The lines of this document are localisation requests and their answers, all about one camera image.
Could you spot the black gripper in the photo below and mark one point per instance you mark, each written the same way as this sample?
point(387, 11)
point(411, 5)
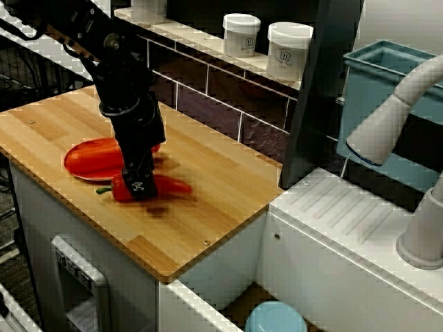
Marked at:
point(138, 138)

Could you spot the red toy chili pepper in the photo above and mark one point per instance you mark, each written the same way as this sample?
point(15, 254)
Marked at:
point(173, 186)

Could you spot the red toy sausage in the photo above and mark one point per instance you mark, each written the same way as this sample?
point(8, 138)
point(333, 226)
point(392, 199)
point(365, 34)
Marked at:
point(93, 159)

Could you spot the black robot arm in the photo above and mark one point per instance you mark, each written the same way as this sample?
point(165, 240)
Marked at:
point(86, 31)

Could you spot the red round plate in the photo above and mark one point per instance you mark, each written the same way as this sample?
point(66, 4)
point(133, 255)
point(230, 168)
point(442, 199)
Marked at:
point(90, 177)

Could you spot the white toy kitchen cabinet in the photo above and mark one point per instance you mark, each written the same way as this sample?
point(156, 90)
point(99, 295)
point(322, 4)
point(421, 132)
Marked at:
point(41, 214)

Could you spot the brown board in sink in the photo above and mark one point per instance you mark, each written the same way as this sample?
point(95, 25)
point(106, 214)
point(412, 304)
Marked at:
point(242, 304)

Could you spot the white labelled plastic jar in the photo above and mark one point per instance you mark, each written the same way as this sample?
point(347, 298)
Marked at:
point(149, 10)
point(289, 52)
point(240, 34)

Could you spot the light blue bowl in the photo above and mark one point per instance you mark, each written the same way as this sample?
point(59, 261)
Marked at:
point(273, 318)

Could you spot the black tiled backsplash shelf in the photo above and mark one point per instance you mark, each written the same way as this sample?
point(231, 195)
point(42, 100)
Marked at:
point(322, 86)

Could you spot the white toy sink unit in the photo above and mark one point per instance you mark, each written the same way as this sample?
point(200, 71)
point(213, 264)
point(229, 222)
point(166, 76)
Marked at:
point(346, 249)

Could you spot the teal plastic bin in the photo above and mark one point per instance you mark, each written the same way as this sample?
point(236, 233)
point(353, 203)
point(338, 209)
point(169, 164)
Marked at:
point(363, 86)

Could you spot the grey toy faucet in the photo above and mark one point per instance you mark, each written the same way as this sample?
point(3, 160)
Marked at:
point(380, 131)

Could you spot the aluminium frame rail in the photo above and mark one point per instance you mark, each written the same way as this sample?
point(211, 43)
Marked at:
point(14, 311)

